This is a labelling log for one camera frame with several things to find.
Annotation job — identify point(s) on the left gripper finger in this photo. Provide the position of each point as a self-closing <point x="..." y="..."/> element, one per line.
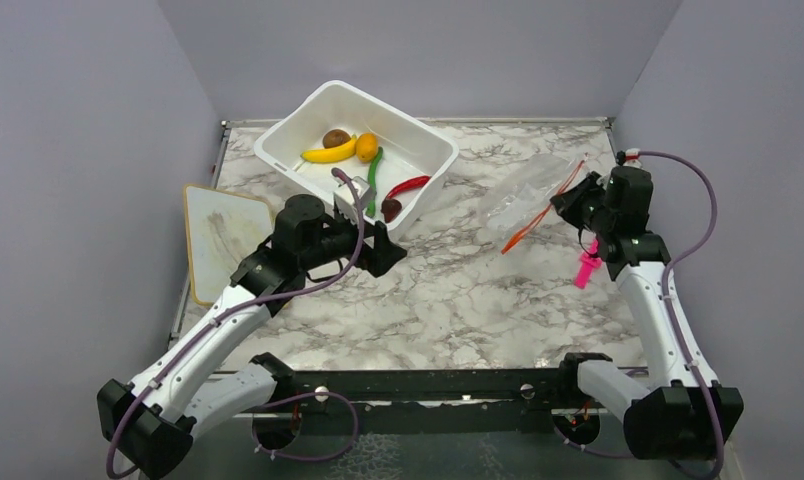
<point x="384" y="256"/>
<point x="380" y="235"/>

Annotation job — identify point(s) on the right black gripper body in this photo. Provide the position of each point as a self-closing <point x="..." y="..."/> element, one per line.
<point x="590" y="206"/>

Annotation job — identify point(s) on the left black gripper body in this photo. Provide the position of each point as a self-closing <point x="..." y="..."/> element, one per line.
<point x="339" y="241"/>

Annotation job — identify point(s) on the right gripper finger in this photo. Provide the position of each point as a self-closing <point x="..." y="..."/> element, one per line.
<point x="568" y="200"/>
<point x="571" y="213"/>

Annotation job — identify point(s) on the clear zip top bag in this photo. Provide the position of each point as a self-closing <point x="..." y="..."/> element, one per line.
<point x="518" y="204"/>

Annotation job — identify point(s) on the green chili pepper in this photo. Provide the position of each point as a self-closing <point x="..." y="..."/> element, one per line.
<point x="372" y="181"/>

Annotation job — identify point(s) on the yellow banana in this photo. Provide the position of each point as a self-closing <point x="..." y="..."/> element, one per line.
<point x="331" y="155"/>

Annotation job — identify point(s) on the orange citrus fruit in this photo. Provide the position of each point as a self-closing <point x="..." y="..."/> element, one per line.
<point x="366" y="147"/>

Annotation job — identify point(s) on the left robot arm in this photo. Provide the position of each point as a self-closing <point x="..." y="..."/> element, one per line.
<point x="152" y="421"/>

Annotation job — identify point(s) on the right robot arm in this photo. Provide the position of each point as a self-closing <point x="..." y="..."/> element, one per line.
<point x="682" y="412"/>

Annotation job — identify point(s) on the dark red plum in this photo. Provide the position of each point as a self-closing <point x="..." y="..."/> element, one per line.
<point x="390" y="209"/>

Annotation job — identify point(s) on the red chili pepper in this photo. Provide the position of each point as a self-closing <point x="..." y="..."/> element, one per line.
<point x="408" y="185"/>

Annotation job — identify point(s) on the brown kiwi fruit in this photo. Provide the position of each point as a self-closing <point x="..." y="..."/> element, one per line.
<point x="334" y="138"/>

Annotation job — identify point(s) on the white plastic bin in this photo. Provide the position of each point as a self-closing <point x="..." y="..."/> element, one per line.
<point x="411" y="149"/>

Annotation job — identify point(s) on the white cutting board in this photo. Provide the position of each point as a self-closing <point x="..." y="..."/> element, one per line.
<point x="222" y="228"/>

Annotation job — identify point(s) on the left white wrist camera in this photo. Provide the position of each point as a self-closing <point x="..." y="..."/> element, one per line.
<point x="352" y="198"/>

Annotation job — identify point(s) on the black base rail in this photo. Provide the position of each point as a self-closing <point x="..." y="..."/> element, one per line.
<point x="408" y="402"/>

